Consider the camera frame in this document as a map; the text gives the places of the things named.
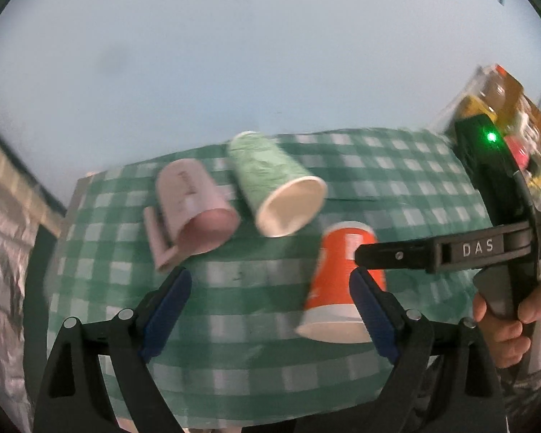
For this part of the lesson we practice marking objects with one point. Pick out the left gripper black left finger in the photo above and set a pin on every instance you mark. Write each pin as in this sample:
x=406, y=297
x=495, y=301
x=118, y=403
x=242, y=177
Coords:
x=73, y=396

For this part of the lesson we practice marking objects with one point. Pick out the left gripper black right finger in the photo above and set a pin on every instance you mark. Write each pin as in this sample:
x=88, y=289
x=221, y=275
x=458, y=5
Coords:
x=443, y=378

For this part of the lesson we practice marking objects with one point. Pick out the orange paper cup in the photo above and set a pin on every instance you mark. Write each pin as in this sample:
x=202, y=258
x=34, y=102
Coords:
x=330, y=314

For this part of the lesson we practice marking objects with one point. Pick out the green paper cup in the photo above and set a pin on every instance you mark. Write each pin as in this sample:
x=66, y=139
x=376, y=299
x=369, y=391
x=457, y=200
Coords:
x=281, y=193

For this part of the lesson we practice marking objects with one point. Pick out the right hand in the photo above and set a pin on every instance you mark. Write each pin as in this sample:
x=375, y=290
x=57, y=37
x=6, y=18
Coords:
x=504, y=338

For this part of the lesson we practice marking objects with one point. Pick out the pink drink bottle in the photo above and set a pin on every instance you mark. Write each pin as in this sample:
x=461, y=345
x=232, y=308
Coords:
x=525, y=155

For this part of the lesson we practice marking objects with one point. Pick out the orange juice bottle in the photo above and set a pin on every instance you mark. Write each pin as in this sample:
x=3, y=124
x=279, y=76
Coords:
x=492, y=91

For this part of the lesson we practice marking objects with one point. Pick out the green white checkered tablecloth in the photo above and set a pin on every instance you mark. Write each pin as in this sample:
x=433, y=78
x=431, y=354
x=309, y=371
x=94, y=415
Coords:
x=234, y=358

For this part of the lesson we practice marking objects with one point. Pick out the silver grey curtain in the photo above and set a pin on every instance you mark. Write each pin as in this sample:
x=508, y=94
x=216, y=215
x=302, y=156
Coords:
x=17, y=238

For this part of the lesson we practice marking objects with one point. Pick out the pink plastic mug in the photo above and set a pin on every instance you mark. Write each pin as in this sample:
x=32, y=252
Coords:
x=193, y=216

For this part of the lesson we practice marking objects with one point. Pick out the beige striped curtain edge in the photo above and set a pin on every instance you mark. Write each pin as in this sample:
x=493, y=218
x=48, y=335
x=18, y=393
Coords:
x=28, y=196

